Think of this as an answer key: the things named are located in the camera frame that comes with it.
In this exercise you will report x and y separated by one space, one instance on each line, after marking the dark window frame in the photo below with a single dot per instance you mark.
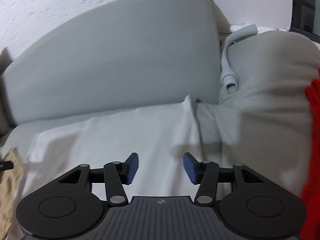
305 5

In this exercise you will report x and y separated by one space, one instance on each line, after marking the red garment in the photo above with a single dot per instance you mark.
312 155

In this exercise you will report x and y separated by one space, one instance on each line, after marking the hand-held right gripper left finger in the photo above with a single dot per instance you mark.
131 167

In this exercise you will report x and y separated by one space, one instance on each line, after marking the grey sofa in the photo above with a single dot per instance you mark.
112 67

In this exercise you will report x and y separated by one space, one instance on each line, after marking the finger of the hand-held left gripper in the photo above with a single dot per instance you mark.
6 165

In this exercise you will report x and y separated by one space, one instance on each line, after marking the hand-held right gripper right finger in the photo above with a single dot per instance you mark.
191 167

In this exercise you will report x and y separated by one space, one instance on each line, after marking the white sweatshirt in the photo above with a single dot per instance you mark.
150 135

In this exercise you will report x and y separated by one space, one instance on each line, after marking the tan pants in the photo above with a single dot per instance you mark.
7 192

